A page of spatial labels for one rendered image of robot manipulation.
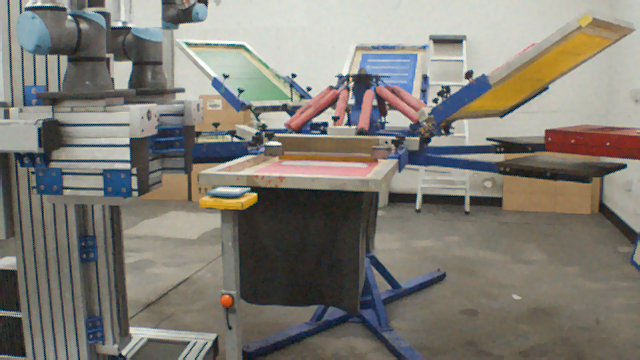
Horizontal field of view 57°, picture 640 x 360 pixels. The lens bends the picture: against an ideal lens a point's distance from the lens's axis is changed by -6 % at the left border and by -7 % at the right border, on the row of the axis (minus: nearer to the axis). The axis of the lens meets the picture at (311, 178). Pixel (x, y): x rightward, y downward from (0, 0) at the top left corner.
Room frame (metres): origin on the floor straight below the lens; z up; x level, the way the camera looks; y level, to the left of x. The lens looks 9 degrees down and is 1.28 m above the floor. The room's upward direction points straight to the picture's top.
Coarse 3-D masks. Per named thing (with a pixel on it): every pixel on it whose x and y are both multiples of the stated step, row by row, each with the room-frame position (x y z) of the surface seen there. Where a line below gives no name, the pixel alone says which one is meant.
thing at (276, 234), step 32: (256, 192) 2.00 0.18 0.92; (288, 192) 1.98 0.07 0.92; (320, 192) 1.95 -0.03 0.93; (352, 192) 1.93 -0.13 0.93; (256, 224) 2.02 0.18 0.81; (288, 224) 1.98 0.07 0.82; (320, 224) 1.96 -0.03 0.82; (352, 224) 1.93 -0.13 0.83; (256, 256) 2.02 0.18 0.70; (288, 256) 1.99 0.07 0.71; (320, 256) 1.97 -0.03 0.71; (352, 256) 1.93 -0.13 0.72; (256, 288) 2.02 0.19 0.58; (288, 288) 1.99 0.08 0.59; (320, 288) 1.98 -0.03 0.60; (352, 288) 1.93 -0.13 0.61
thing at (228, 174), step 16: (240, 160) 2.26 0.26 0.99; (256, 160) 2.40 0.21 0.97; (208, 176) 1.95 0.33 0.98; (224, 176) 1.94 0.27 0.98; (240, 176) 1.92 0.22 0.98; (256, 176) 1.91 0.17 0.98; (272, 176) 1.90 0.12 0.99; (288, 176) 1.89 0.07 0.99; (304, 176) 1.88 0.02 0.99; (320, 176) 1.87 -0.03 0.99; (336, 176) 1.87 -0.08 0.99; (352, 176) 1.87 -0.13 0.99; (384, 176) 1.90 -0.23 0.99
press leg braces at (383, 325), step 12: (372, 264) 3.37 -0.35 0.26; (372, 276) 3.14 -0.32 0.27; (384, 276) 3.44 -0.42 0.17; (372, 288) 3.08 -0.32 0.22; (396, 288) 3.51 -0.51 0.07; (372, 300) 3.06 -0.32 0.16; (324, 312) 3.06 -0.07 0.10; (384, 312) 2.99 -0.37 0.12; (312, 324) 2.99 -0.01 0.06; (384, 324) 2.94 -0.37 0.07
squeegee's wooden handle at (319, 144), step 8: (280, 136) 2.50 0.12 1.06; (288, 136) 2.50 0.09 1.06; (296, 136) 2.49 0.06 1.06; (304, 136) 2.48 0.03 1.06; (312, 136) 2.47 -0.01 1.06; (320, 136) 2.47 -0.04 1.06; (328, 136) 2.46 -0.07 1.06; (336, 136) 2.46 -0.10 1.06; (288, 144) 2.49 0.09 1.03; (296, 144) 2.49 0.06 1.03; (304, 144) 2.48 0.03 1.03; (312, 144) 2.47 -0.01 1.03; (320, 144) 2.46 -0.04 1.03; (328, 144) 2.45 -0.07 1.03; (336, 144) 2.45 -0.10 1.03; (344, 144) 2.44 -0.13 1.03; (352, 144) 2.43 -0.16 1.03; (360, 144) 2.42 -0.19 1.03; (368, 144) 2.42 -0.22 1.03; (376, 144) 2.41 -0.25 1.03; (320, 152) 2.46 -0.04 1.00; (328, 152) 2.45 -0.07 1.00; (336, 152) 2.45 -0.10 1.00; (344, 152) 2.44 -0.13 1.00; (352, 152) 2.43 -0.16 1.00; (360, 152) 2.42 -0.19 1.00; (368, 152) 2.42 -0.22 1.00
